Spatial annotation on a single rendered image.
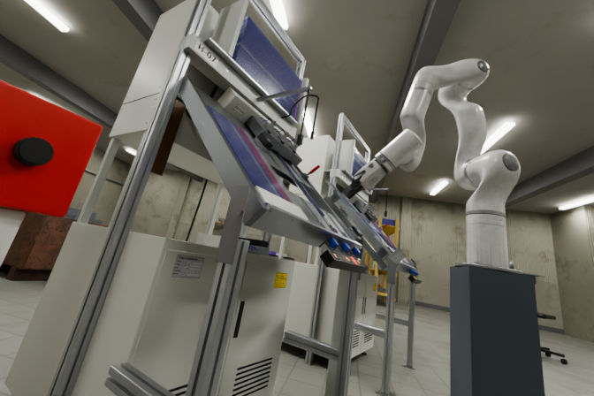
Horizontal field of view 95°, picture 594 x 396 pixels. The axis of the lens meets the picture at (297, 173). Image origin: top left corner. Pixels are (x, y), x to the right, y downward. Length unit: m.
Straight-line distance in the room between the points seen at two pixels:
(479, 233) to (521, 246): 9.79
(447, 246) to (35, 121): 9.97
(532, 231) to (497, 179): 10.03
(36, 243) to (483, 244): 3.64
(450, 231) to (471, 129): 9.00
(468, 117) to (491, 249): 0.50
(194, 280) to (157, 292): 0.12
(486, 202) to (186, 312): 1.05
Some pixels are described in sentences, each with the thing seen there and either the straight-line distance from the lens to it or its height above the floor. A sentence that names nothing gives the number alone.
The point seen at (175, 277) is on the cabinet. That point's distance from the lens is 0.90.
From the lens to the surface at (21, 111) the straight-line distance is 0.54.
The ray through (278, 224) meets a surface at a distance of 0.71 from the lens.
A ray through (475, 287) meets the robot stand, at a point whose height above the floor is 0.64.
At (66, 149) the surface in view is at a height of 0.72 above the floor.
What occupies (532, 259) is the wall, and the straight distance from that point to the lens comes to 11.01.
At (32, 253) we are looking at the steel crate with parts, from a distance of 3.75.
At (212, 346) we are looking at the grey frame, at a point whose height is 0.44.
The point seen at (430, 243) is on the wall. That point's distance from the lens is 9.96.
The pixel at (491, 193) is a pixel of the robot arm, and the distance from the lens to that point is 1.17.
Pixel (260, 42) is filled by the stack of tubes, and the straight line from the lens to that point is 1.49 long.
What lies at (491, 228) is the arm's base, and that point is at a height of 0.84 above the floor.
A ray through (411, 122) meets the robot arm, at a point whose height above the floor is 1.19.
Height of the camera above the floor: 0.62
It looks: 18 degrees up
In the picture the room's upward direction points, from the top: 10 degrees clockwise
